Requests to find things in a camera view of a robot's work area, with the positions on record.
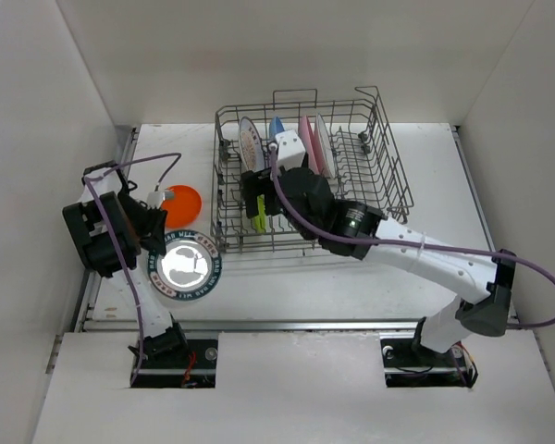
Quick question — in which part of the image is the white plate orange sunburst pattern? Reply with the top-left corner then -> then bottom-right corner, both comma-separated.
239,117 -> 265,172

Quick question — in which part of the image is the blue plate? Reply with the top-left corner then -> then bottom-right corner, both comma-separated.
268,117 -> 285,140

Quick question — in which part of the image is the lime green plate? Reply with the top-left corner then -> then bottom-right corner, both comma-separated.
253,195 -> 267,233

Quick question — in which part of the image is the pink plate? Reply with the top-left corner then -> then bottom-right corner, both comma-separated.
298,116 -> 323,176

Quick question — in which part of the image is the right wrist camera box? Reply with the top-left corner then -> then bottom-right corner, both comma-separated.
275,129 -> 306,170

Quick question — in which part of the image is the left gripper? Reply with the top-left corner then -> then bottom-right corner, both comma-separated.
116,190 -> 166,256

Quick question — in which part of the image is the plain white plate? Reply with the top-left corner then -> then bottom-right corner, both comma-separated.
314,114 -> 336,179

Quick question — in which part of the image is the grey wire dish rack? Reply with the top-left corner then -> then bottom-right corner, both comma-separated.
211,86 -> 413,254

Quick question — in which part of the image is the left aluminium rail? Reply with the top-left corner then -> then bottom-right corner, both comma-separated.
68,125 -> 140,333

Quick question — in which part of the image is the white plate teal rim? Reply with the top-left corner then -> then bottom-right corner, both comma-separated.
147,229 -> 223,302

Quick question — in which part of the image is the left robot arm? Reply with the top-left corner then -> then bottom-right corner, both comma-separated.
62,161 -> 189,367

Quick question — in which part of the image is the front aluminium rail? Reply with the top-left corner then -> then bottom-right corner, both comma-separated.
82,316 -> 522,333

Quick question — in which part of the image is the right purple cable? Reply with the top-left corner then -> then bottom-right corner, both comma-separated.
266,141 -> 555,388

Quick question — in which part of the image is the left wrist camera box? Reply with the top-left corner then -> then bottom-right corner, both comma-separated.
146,189 -> 175,208

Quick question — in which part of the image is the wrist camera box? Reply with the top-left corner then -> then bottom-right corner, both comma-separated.
275,129 -> 306,170
146,189 -> 175,208

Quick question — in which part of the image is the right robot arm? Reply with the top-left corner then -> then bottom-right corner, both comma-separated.
240,167 -> 515,364

